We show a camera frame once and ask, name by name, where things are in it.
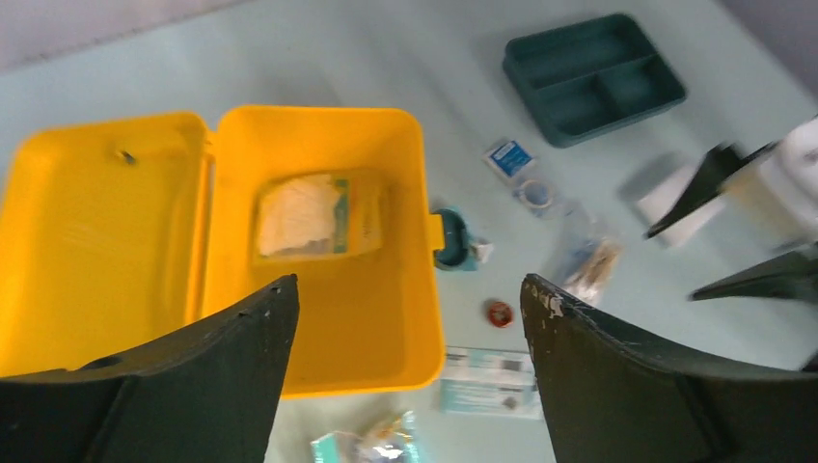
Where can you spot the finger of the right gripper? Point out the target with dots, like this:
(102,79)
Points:
(790,276)
(717,166)

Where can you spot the white teal striped packet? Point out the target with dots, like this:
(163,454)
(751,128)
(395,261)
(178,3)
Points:
(486,382)

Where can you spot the dark teal divided tray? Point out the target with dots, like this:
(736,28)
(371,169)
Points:
(587,79)

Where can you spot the yellow medicine kit box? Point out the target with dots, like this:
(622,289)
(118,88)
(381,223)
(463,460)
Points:
(114,234)

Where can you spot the cotton swabs bag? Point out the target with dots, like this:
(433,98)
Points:
(585,256)

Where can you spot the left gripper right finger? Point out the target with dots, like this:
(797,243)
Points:
(614,392)

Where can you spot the teal box latch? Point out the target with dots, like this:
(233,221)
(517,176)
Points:
(456,254)

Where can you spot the small red round tin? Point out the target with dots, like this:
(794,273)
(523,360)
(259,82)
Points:
(500,314)

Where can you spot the blue alcohol pad upper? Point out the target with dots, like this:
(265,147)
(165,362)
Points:
(507,159)

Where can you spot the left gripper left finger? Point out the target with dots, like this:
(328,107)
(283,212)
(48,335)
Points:
(207,392)

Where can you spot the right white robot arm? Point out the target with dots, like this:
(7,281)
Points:
(776,186)

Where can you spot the cotton bag with orange label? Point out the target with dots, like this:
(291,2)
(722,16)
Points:
(325,215)

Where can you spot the teal bandage pack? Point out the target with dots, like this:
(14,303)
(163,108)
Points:
(394,439)

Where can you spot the teal tube upper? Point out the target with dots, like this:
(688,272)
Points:
(481,250)

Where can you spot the tape roll in bag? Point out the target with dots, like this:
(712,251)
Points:
(539,197)

